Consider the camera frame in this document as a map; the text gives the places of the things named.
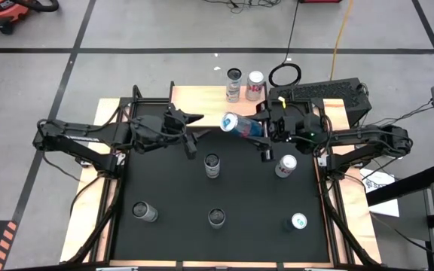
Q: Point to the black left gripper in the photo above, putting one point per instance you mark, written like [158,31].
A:
[149,130]

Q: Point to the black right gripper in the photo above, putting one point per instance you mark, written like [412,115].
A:
[283,126]

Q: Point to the blue silver Red Bull can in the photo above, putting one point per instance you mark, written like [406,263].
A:
[241,127]

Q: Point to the silver Diet Coke can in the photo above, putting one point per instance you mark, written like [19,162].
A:
[283,171]
[254,92]

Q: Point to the dark grey can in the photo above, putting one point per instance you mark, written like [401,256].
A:
[233,92]

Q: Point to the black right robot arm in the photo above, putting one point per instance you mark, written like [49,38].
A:
[367,135]

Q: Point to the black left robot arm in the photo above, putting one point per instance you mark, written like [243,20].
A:
[74,130]

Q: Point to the silver beverage can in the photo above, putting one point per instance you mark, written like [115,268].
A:
[143,211]

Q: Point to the black table mat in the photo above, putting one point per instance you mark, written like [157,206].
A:
[247,195]

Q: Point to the dark can white lid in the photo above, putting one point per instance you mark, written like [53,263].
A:
[299,221]

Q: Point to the white printed paper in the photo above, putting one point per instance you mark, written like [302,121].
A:
[381,180]

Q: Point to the red box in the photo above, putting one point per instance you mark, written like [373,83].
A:
[320,1]

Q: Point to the black metal beam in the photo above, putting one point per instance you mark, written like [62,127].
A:
[405,184]

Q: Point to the orange shop vacuum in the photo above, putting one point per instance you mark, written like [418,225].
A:
[2,13]

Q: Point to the wooden shelf black metal frame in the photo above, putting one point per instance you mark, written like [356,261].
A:
[202,101]

